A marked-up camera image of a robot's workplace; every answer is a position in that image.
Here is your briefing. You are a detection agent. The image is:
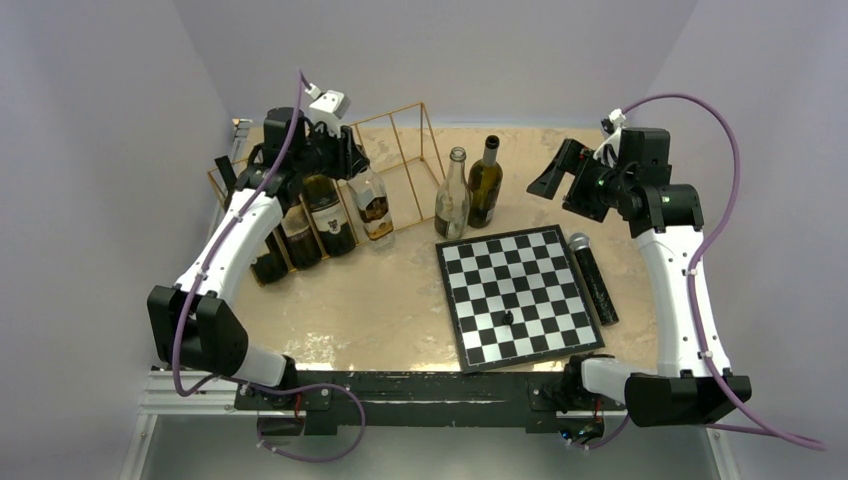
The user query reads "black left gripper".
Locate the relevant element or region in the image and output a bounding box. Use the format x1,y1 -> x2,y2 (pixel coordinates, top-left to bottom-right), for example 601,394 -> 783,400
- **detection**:
292,118 -> 368,180

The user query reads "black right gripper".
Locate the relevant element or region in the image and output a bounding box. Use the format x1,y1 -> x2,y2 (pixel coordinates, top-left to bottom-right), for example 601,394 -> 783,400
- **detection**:
528,138 -> 633,223

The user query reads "clear liquor bottle black cap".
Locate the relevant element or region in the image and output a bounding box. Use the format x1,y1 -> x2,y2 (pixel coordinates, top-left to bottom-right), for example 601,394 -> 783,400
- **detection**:
348,168 -> 395,250

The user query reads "dark green wine bottle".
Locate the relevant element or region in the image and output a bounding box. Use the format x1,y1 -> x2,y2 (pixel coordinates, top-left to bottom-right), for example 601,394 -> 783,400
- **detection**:
280,201 -> 322,269

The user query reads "green bottle white label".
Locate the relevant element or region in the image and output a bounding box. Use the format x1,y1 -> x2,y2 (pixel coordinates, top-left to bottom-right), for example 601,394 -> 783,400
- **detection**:
215,154 -> 291,287

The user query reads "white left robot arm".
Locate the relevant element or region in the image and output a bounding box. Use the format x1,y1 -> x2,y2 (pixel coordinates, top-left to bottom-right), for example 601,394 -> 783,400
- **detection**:
147,107 -> 369,409

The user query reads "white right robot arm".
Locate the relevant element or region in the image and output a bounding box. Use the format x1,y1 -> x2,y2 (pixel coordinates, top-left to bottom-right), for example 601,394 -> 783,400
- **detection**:
527,130 -> 752,427

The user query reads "dark green bottle silver neck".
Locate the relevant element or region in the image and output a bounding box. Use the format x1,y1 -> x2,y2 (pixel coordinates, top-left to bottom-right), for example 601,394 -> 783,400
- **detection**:
468,135 -> 503,228

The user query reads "clear empty glass bottle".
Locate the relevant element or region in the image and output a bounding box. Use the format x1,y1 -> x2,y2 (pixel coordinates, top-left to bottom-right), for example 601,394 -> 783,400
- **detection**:
434,146 -> 470,240

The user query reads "black white chessboard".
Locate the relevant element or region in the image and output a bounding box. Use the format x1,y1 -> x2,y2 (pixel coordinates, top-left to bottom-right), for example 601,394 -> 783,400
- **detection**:
435,225 -> 605,374

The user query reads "black glitter microphone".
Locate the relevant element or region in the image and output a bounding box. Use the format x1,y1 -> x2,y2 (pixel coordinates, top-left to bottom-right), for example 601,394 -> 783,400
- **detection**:
568,232 -> 619,327

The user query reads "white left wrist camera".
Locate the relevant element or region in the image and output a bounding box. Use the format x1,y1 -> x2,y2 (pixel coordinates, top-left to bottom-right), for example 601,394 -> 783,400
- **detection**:
304,82 -> 351,137

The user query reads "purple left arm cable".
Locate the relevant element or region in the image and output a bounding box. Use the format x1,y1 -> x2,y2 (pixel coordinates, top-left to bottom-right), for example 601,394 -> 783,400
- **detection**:
170,69 -> 313,399

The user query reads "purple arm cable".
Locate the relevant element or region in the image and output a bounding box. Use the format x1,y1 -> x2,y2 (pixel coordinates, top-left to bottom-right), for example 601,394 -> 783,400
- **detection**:
170,69 -> 313,399
619,93 -> 827,452

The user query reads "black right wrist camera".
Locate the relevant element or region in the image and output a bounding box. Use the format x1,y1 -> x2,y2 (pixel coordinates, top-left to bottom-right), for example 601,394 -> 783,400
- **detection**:
615,127 -> 671,186

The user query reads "gold wire wine rack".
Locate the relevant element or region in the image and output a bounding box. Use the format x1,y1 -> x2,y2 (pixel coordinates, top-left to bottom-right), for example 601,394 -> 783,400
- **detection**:
207,102 -> 447,272

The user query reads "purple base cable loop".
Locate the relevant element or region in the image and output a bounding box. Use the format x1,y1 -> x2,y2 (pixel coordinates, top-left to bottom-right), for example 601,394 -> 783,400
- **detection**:
255,382 -> 368,464

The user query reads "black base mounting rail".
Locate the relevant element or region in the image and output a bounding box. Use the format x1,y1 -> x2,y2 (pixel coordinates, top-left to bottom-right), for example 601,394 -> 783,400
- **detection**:
234,371 -> 625,435

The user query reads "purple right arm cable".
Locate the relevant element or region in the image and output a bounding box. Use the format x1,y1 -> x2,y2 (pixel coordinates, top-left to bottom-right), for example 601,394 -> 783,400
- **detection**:
619,93 -> 827,452

